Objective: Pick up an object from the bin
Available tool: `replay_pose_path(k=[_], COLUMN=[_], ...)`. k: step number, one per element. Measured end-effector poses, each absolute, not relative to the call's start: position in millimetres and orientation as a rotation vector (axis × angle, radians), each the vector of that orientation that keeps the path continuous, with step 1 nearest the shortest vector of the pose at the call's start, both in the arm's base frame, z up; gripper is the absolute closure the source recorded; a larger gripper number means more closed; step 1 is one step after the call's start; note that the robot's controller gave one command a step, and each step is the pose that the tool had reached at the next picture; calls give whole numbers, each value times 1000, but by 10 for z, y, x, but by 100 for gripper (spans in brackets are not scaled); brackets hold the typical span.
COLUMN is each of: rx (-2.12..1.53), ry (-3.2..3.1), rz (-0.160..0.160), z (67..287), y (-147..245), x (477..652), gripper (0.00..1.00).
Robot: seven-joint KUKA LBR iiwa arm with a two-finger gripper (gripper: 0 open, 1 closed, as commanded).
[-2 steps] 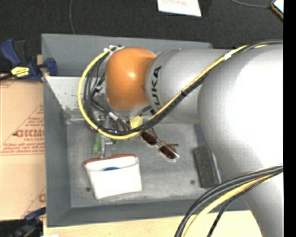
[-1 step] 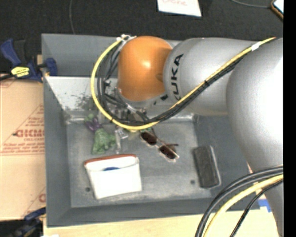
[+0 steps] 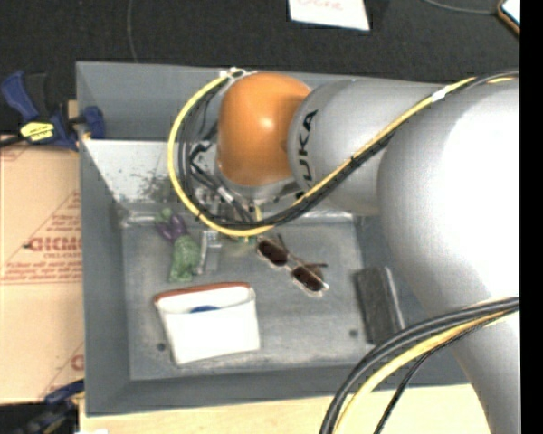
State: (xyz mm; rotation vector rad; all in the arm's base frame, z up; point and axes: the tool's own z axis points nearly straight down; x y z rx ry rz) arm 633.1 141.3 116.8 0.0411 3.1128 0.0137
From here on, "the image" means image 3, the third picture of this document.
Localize brown cardboard board red print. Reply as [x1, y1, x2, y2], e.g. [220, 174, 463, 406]
[0, 134, 85, 406]

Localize dark grey flat block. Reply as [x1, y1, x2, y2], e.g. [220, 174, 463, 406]
[353, 266, 406, 345]

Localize white box with red-brown rim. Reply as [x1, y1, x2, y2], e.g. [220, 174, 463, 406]
[153, 281, 262, 366]

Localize green and purple toy figure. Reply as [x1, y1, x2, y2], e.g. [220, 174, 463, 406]
[155, 207, 201, 284]

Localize brown-lensed sunglasses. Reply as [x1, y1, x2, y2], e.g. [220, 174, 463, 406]
[255, 234, 331, 297]

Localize grey metal bin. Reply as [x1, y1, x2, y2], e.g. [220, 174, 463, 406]
[75, 61, 477, 415]

